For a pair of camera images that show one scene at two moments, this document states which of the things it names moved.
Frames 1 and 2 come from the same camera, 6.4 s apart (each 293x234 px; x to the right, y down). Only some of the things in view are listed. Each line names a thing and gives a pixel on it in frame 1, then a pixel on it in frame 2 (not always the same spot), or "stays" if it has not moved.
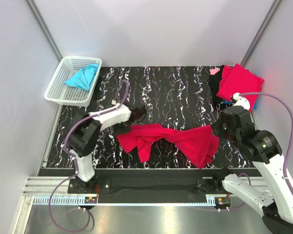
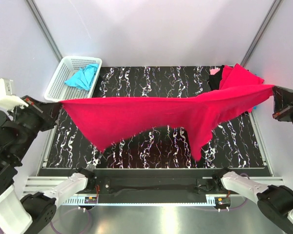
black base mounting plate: x=150 y=185 stays
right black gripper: x=216 y=125 → x=288 y=100
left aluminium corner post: x=44 y=29 stays
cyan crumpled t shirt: x=83 y=78 stays
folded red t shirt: x=237 y=79 stays
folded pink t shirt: x=213 y=71 stays
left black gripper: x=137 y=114 → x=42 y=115
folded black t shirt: x=214 y=80 stays
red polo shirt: x=196 y=144 → x=105 y=121
